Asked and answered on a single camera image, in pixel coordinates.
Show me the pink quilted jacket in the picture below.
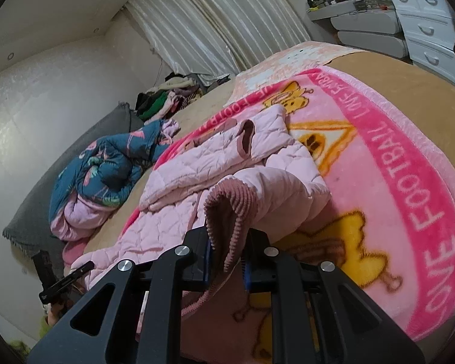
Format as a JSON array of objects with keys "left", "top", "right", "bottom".
[{"left": 76, "top": 104, "right": 331, "bottom": 315}]

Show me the pile of clothes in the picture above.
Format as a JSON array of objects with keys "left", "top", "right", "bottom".
[{"left": 135, "top": 72, "right": 231, "bottom": 124}]

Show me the left hand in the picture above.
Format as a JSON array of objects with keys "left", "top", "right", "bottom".
[{"left": 46, "top": 300, "right": 73, "bottom": 327}]

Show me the grey headboard cushion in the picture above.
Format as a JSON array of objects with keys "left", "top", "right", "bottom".
[{"left": 1, "top": 102, "right": 145, "bottom": 274}]

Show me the green left sleeve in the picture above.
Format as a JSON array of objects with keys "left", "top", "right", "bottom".
[{"left": 8, "top": 314, "right": 53, "bottom": 360}]

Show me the blue floral duvet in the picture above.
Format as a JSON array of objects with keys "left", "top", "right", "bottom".
[{"left": 48, "top": 119, "right": 180, "bottom": 241}]

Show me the tan bed sheet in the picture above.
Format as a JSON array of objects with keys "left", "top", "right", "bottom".
[{"left": 83, "top": 51, "right": 455, "bottom": 353}]

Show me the peach patterned blanket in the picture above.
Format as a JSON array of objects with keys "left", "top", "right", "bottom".
[{"left": 224, "top": 41, "right": 362, "bottom": 107}]

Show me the white striped curtain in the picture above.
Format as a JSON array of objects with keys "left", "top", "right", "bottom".
[{"left": 126, "top": 0, "right": 311, "bottom": 82}]

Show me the white drawer chest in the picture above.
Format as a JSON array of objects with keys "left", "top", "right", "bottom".
[{"left": 392, "top": 0, "right": 455, "bottom": 85}]

